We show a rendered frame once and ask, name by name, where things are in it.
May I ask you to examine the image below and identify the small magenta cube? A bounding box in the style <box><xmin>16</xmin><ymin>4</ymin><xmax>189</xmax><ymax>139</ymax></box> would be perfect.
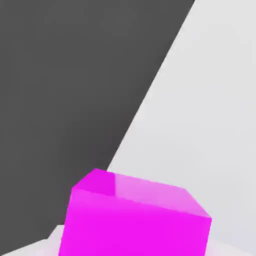
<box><xmin>58</xmin><ymin>168</ymin><xmax>213</xmax><ymax>256</ymax></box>

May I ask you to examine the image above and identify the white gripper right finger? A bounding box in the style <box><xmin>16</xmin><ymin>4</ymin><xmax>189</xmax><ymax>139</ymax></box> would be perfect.
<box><xmin>206</xmin><ymin>239</ymin><xmax>253</xmax><ymax>256</ymax></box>

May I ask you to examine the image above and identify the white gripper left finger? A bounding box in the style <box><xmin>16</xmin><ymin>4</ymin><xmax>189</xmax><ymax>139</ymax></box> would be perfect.
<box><xmin>0</xmin><ymin>219</ymin><xmax>66</xmax><ymax>256</ymax></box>

